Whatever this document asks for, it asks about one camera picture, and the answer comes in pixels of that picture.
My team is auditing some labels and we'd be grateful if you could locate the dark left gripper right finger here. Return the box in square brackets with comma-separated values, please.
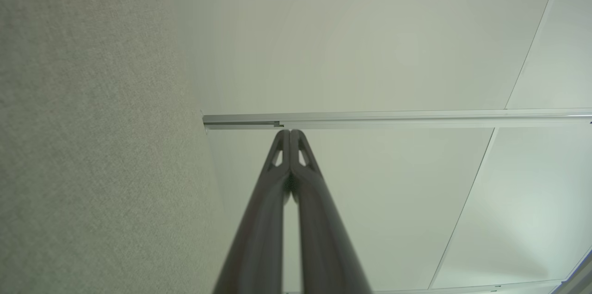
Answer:
[290, 129, 373, 294]

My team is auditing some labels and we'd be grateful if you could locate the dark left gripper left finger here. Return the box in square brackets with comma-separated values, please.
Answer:
[212, 129, 291, 294]

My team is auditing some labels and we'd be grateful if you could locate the grey metal partition post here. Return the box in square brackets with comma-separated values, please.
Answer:
[202, 108, 592, 130]

